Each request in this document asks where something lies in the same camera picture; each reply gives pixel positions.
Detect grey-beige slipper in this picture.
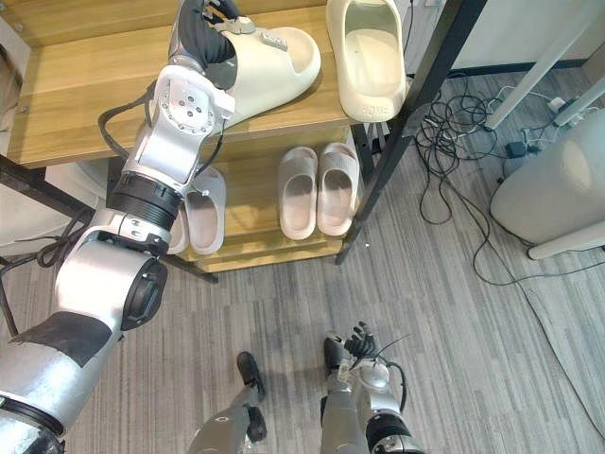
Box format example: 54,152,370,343
277,146,319,240
316,141,361,236
164,207,190,255
182,165,227,256

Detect dark right robot foot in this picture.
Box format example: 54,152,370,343
322,333,350,379

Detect cream slipper, HOME print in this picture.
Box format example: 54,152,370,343
325,0,413,123

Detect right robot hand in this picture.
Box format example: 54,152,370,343
343,321,379,368

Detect wooden shoe rack, black frame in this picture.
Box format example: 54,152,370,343
0,0,488,285

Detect long black floor cable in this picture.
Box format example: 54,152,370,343
472,188,605,429

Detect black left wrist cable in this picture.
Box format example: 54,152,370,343
97,84,158,160

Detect rounded grey-white bin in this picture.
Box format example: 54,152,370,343
490,111,605,245

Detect dark robot foot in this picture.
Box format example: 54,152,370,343
322,333,350,379
235,351,267,397

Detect white cushion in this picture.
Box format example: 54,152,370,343
0,158,111,259

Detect silver right robot leg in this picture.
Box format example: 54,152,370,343
320,371,371,454

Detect tangled black floor cables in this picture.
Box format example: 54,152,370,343
413,75,510,228

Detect white slanted table leg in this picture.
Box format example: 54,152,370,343
485,0,602,131

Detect cream slipper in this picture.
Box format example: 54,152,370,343
325,0,413,123
207,26,322,131

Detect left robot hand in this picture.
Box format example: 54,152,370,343
168,0,289,72

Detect white base bar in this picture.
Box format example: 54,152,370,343
527,233,605,261

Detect white power strip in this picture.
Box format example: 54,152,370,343
550,96,587,127

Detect dark left robot foot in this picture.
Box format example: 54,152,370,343
235,351,267,397

